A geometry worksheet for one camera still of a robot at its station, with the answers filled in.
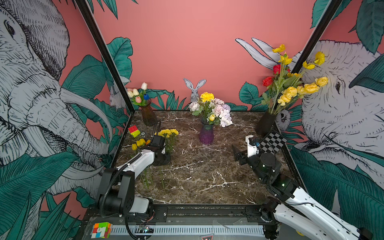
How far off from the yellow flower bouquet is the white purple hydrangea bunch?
0.33 m

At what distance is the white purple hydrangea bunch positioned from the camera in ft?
2.61

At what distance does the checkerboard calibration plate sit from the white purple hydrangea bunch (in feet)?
1.19

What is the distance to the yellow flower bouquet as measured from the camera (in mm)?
756

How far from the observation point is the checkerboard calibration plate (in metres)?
0.97
